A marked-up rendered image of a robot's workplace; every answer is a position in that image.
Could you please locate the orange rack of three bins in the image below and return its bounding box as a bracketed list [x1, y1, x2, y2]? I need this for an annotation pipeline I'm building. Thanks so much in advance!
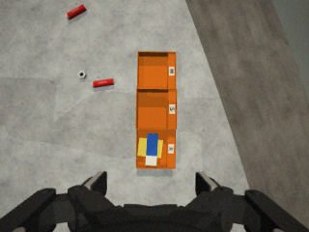
[136, 51, 177, 169]

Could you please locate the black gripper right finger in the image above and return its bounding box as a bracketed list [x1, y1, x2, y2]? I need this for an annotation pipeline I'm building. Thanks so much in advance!
[167, 172, 309, 232]

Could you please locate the blue and white eraser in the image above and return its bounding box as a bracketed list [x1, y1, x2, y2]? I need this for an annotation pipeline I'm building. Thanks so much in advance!
[146, 133, 158, 166]

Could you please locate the red battery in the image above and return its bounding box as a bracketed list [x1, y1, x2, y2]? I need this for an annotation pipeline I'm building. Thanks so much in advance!
[92, 78, 114, 88]
[66, 5, 87, 20]

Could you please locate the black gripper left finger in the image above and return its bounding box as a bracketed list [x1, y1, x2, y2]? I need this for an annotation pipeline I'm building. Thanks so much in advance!
[0, 171, 132, 232]

